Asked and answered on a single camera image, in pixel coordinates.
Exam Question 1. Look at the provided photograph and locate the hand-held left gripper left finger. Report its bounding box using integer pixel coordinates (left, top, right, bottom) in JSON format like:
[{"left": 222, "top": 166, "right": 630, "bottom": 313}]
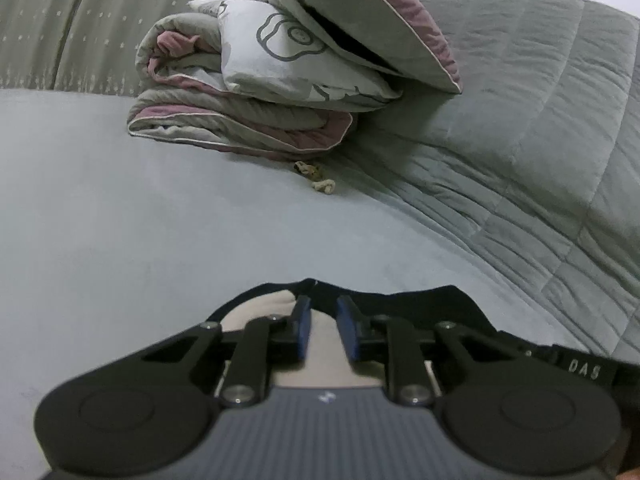
[{"left": 140, "top": 295, "right": 312, "bottom": 408}]

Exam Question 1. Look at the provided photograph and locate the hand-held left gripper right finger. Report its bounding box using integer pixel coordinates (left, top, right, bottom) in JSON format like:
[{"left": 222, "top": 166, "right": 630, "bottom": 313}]
[{"left": 336, "top": 295, "right": 523, "bottom": 407}]

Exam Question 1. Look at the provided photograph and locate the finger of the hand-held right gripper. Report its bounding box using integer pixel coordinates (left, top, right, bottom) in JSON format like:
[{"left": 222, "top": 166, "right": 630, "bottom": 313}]
[{"left": 495, "top": 331, "right": 557, "bottom": 367}]

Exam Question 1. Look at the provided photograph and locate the beige and black shirt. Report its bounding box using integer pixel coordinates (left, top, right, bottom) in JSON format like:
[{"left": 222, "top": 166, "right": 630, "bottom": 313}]
[{"left": 205, "top": 277, "right": 498, "bottom": 391}]

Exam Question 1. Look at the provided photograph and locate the small beige fabric tie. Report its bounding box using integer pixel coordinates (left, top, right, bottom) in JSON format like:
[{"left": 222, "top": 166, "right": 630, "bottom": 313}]
[{"left": 292, "top": 161, "right": 337, "bottom": 195}]

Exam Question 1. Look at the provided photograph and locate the grey quilted headboard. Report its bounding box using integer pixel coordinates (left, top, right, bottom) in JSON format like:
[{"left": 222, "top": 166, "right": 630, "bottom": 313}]
[{"left": 320, "top": 0, "right": 640, "bottom": 363}]

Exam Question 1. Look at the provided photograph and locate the grey bed sheet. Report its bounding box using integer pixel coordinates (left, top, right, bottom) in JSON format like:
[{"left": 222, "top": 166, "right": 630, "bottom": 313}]
[{"left": 0, "top": 87, "right": 640, "bottom": 480}]

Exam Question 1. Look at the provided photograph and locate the folded grey and pink quilt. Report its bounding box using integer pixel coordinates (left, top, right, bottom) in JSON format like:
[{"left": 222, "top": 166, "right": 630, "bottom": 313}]
[{"left": 127, "top": 10, "right": 356, "bottom": 154}]

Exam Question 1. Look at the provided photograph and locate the white flower-print pillow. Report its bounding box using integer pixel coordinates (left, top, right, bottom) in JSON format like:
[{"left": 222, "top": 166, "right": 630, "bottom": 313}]
[{"left": 189, "top": 0, "right": 404, "bottom": 114}]

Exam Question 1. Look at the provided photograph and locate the grey and pink pillow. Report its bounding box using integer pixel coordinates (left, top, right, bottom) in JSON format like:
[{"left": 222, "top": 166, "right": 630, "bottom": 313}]
[{"left": 265, "top": 0, "right": 463, "bottom": 95}]

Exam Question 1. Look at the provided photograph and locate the grey star-print curtain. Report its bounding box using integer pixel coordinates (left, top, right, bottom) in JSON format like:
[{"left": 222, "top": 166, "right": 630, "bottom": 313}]
[
  {"left": 0, "top": 0, "right": 101, "bottom": 92},
  {"left": 52, "top": 0, "right": 281, "bottom": 97}
]

